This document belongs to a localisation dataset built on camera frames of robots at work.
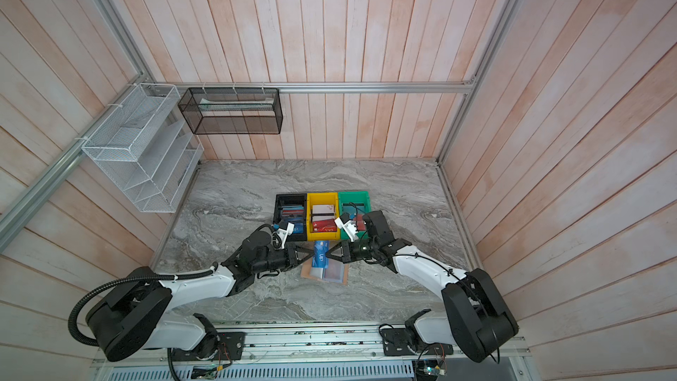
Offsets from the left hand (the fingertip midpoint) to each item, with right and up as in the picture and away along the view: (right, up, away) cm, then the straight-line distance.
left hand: (314, 257), depth 80 cm
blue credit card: (+2, 0, -1) cm, 2 cm away
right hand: (+4, +1, 0) cm, 5 cm away
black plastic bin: (-10, +14, +21) cm, 27 cm away
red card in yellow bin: (+4, +7, +18) cm, 20 cm away
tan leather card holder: (+6, -6, +5) cm, 10 cm away
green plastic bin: (+15, +14, +27) cm, 34 cm away
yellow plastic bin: (-2, +17, +19) cm, 26 cm away
